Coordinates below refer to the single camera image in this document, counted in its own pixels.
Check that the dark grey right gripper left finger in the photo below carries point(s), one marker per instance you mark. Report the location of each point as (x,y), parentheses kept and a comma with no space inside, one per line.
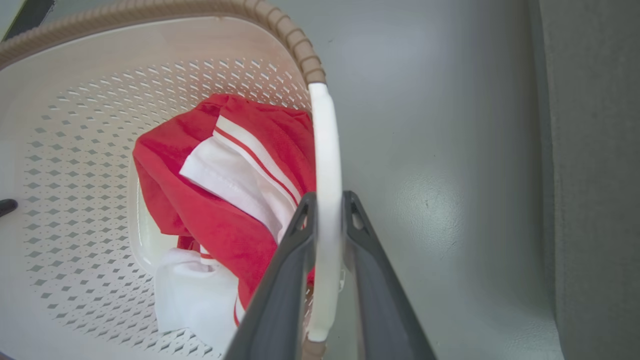
(280,300)

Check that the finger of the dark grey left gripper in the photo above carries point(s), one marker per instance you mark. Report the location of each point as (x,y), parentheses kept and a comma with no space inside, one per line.
(7,206)

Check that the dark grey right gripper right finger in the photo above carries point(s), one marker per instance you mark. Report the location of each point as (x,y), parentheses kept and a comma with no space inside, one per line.
(385,310)

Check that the cream perforated plastic laundry basket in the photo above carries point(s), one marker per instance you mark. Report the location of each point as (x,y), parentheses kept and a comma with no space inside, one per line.
(80,200)

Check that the red and white garment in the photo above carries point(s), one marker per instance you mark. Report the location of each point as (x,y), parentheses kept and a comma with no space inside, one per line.
(210,210)

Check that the grey fabric sofa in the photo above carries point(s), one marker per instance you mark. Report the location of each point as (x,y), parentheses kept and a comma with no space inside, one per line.
(595,175)

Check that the dark grey wall strip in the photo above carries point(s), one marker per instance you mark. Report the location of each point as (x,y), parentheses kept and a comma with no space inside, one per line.
(30,15)

